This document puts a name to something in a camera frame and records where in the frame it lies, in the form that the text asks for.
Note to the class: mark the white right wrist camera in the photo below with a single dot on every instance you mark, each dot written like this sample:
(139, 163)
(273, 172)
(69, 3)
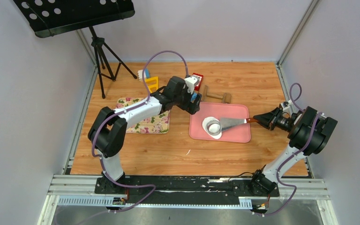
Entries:
(287, 106)

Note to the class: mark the black tripod stand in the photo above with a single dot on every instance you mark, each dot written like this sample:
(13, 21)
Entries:
(103, 66)

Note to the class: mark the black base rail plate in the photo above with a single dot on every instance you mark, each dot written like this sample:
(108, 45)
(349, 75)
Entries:
(180, 189)

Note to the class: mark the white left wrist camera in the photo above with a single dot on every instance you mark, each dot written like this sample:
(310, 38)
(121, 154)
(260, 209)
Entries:
(190, 81)

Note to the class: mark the wooden dough roller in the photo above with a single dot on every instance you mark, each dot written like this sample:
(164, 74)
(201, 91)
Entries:
(225, 98)

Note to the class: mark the metal dough scraper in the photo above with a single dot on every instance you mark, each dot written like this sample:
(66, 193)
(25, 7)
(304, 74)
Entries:
(228, 123)

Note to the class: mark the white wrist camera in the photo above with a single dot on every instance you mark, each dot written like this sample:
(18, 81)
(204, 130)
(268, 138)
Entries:
(287, 106)
(190, 81)

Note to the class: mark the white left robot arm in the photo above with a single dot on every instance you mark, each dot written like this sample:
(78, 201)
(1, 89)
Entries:
(108, 131)

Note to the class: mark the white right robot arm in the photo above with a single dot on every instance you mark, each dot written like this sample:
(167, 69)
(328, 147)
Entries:
(308, 132)

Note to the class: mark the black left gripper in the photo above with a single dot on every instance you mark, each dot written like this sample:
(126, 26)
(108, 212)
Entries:
(190, 107)

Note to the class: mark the black perforated stand shelf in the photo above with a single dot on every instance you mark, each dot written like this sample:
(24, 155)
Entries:
(48, 18)

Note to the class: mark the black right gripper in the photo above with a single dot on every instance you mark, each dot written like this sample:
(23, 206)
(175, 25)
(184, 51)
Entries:
(266, 119)

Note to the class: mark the white dough ball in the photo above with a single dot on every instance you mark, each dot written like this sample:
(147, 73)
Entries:
(211, 126)

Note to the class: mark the yellow triangular toy frame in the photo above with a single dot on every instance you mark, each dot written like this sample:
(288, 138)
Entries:
(152, 83)

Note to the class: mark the pink rectangular tray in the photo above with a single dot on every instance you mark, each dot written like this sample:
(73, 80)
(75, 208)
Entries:
(238, 134)

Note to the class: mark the white and blue toy block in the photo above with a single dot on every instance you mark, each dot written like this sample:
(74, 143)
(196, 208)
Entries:
(143, 74)

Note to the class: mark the blue green white brick stack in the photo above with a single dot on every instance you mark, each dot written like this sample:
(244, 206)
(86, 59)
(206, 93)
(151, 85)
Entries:
(193, 97)

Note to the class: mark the red window toy brick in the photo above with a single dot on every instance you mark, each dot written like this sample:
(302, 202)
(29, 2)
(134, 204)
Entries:
(200, 79)

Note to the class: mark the floral rectangular tray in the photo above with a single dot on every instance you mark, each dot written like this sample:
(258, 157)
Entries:
(157, 124)

